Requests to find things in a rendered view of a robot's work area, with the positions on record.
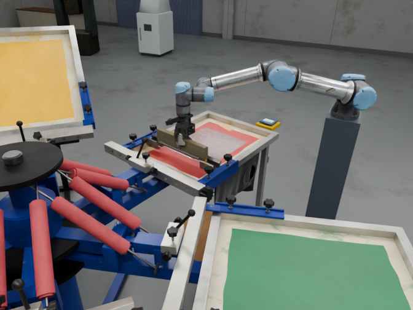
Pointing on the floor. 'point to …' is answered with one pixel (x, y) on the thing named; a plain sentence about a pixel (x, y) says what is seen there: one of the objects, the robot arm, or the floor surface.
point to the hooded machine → (155, 27)
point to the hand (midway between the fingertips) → (181, 144)
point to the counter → (46, 18)
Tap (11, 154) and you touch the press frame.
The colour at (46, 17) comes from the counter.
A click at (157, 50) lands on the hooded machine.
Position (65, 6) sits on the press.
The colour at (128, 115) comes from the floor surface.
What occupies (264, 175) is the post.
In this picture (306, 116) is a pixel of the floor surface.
